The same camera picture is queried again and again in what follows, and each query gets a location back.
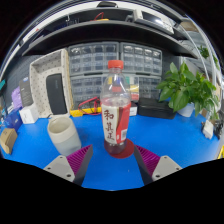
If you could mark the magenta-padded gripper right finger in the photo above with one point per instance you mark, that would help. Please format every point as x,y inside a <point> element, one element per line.
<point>161,166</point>

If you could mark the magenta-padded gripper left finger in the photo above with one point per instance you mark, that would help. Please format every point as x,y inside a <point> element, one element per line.
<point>61,166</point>

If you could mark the clear red-capped drink bottle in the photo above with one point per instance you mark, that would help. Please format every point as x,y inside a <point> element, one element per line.
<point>115,123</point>

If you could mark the beige and grey mug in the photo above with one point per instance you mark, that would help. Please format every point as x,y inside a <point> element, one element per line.
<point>65,136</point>

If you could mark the flat round red coaster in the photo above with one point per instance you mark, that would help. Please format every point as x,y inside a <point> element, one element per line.
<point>128,151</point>

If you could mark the yellow multimeter with red leads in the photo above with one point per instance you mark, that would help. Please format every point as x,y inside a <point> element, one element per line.
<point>78,112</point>

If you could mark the flat black case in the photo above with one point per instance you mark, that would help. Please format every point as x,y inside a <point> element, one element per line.
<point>156,109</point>

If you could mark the white power adapter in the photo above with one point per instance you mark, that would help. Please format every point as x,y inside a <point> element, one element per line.
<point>208,130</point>

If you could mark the brown cardboard box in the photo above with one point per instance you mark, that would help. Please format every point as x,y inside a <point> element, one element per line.
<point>7,140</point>

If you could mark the white product box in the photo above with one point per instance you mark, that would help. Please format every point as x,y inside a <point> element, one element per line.
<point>29,114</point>

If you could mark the small white labelled box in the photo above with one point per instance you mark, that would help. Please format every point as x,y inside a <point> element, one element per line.
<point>133,109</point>

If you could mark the blue product box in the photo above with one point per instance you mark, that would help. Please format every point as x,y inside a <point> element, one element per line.
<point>13,120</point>

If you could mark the black rounded speaker case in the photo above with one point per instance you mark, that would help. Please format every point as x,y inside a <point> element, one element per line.
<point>56,94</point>

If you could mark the grey small-parts drawer cabinet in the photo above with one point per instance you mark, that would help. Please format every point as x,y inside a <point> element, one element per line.
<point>86,90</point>
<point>150,88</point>
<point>93,58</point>
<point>141,59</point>

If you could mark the green potted plant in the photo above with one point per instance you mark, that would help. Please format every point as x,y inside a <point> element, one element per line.
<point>181,90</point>

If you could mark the purple plastic bag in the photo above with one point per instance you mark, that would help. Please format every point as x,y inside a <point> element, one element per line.
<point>16,98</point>

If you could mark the dark grey upright box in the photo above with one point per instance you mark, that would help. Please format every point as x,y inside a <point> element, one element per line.
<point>26,92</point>

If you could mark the clear organizer with colourful parts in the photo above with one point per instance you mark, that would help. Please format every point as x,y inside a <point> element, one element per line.
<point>134,88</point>

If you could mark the beige perforated tray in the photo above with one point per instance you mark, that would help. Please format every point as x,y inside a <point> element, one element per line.
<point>43,65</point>

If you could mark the grey pegboard panel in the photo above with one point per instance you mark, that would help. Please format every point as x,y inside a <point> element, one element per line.
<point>18,71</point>

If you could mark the white metal rack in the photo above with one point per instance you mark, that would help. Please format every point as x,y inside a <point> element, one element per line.
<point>205,50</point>

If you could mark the black overhead shelf unit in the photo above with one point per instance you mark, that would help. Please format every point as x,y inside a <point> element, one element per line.
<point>106,35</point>

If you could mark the teal wall-mounted bin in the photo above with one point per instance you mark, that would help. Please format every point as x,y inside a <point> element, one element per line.
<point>2,84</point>

